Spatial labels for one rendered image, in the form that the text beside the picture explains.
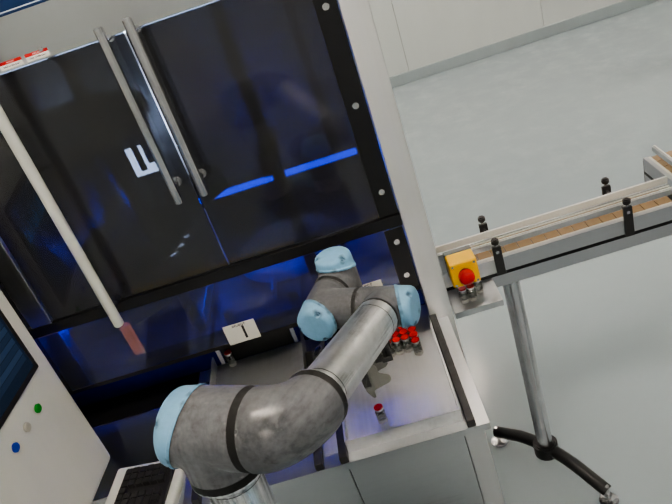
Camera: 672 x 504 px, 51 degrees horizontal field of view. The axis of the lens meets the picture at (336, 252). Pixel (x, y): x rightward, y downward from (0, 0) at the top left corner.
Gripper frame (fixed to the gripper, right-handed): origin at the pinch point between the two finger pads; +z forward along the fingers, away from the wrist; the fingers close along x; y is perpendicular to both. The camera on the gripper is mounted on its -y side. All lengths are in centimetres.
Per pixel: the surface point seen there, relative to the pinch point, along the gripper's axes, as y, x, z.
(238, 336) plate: -30.8, 30.6, -2.5
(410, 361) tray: 9.9, 17.2, 10.3
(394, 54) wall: 66, 491, 72
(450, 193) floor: 58, 264, 99
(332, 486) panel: -24, 31, 59
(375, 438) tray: -1.8, -6.4, 8.4
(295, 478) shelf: -21.0, -9.2, 10.5
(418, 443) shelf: 6.8, -9.1, 10.6
